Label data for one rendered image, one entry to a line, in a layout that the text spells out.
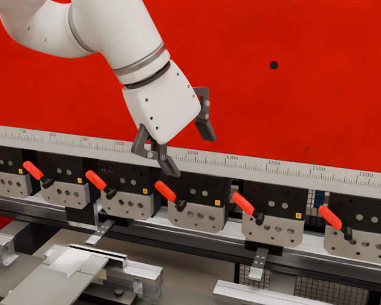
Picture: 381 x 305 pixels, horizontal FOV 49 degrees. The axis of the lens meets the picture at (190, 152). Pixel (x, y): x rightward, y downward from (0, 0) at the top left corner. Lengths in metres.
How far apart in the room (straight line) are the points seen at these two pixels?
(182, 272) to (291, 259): 1.53
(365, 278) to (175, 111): 0.99
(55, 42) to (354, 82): 0.59
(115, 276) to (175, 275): 1.53
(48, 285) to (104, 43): 0.85
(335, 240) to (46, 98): 0.82
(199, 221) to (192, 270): 1.81
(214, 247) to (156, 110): 0.93
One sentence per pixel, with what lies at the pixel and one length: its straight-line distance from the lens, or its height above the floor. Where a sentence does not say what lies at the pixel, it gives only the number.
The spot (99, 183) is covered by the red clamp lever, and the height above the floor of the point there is 1.29.
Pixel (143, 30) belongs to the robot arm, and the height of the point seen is 1.73.
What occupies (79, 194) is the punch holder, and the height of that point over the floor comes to 1.22.
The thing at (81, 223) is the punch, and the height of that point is 1.10.
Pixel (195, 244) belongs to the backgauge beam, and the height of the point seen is 0.93.
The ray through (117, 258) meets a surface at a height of 1.00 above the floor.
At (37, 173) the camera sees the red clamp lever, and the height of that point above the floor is 1.29.
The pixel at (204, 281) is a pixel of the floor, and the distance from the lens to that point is 2.82.
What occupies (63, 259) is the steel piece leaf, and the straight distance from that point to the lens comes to 1.37.
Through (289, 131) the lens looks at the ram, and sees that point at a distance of 0.97.
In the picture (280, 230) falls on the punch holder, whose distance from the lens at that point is 1.08.
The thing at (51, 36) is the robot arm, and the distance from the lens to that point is 0.62.
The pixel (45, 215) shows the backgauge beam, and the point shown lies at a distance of 1.76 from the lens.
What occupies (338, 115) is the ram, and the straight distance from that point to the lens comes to 0.95.
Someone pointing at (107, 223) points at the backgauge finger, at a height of 1.01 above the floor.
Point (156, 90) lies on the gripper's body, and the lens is 0.62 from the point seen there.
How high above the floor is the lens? 1.79
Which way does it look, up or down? 22 degrees down
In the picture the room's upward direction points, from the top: straight up
